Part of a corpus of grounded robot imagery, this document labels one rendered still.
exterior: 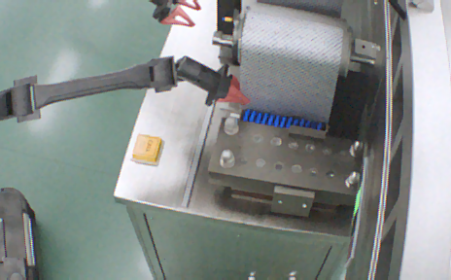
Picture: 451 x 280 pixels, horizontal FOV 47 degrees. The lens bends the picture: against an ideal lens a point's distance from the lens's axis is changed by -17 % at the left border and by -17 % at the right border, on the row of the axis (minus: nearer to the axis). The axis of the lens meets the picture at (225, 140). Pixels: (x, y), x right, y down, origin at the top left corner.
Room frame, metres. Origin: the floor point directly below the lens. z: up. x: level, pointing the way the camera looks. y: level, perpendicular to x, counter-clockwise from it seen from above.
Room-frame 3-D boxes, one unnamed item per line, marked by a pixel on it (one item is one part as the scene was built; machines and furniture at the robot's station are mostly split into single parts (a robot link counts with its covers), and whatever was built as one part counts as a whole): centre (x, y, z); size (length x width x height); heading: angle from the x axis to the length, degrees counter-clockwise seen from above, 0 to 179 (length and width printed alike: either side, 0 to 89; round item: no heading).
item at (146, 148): (0.88, 0.21, 0.91); 0.07 x 0.07 x 0.02; 78
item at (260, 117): (0.89, -0.15, 1.03); 0.21 x 0.04 x 0.03; 78
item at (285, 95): (0.91, -0.15, 1.10); 0.23 x 0.01 x 0.18; 78
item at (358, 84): (1.00, -0.22, 1.00); 0.33 x 0.07 x 0.20; 78
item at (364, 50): (0.93, -0.34, 1.28); 0.06 x 0.05 x 0.02; 78
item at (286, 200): (0.69, -0.17, 0.97); 0.10 x 0.03 x 0.11; 78
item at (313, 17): (1.08, -0.19, 1.18); 0.26 x 0.12 x 0.12; 78
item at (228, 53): (1.04, -0.02, 1.05); 0.06 x 0.05 x 0.31; 78
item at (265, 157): (0.78, -0.17, 1.00); 0.40 x 0.16 x 0.06; 78
